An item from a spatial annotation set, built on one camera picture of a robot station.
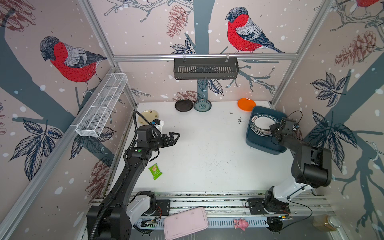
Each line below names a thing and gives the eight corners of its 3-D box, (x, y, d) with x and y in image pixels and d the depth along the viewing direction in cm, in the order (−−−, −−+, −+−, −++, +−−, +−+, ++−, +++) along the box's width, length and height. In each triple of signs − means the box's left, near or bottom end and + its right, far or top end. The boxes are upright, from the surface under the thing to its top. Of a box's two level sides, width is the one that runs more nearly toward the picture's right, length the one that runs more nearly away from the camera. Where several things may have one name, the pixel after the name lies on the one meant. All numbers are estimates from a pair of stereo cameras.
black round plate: (175, 112, 120) (174, 109, 117) (176, 101, 128) (175, 99, 125) (193, 112, 120) (193, 109, 117) (193, 101, 127) (193, 99, 125)
